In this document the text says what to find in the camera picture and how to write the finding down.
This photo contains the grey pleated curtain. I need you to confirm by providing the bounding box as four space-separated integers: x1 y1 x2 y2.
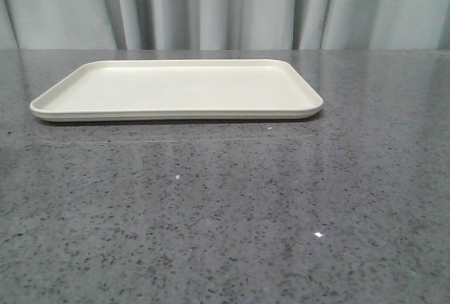
1 0 449 50

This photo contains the cream rectangular plastic tray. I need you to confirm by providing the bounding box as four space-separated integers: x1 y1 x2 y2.
30 59 323 122

